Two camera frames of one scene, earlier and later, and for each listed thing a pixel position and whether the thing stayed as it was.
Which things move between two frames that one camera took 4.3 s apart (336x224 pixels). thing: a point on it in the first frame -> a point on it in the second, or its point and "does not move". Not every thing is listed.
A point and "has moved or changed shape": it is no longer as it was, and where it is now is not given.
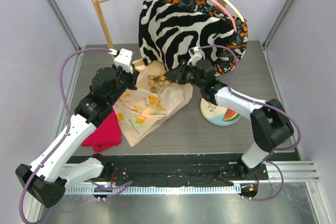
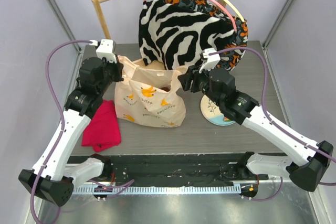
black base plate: (178, 169) does not move
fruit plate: (218, 115) does not move
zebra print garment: (167, 31) does not move
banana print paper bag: (141, 110) has moved or changed shape
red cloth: (106, 136) does not move
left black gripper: (132, 77) -> (118, 67)
